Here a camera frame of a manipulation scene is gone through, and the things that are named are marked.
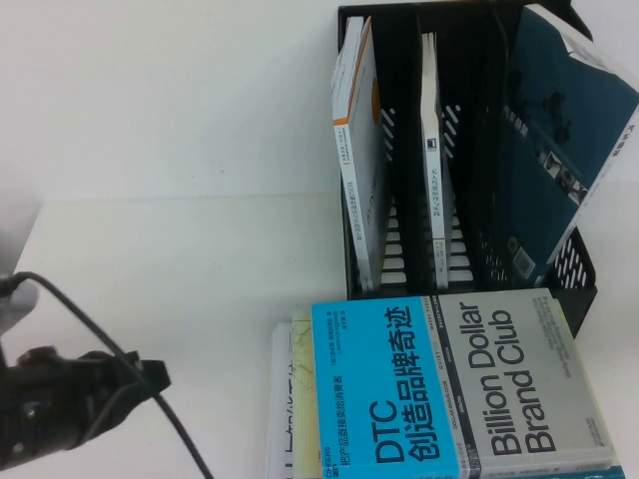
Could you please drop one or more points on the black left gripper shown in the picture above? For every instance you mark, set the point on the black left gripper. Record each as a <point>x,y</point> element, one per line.
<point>55,399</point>

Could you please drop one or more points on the blue and grey book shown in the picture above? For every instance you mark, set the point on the blue and grey book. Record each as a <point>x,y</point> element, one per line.
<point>399,374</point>

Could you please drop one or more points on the white book with black lettering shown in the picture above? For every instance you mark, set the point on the white book with black lettering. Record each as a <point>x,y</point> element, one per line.
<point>279,399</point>

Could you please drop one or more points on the yellow-green mechanisms book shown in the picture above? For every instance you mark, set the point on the yellow-green mechanisms book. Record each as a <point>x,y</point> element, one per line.
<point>302,399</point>

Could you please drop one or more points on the black plastic book stand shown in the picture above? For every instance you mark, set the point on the black plastic book stand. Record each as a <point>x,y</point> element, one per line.
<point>410,199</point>

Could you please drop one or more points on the thin white paperback book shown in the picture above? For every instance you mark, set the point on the thin white paperback book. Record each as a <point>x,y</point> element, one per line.
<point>432,199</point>

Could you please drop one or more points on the white book with orange stripe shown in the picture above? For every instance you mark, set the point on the white book with orange stripe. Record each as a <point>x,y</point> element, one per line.
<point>359,100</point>

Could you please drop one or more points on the dark teal large book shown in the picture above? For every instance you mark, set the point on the dark teal large book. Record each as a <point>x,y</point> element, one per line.
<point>549,149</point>

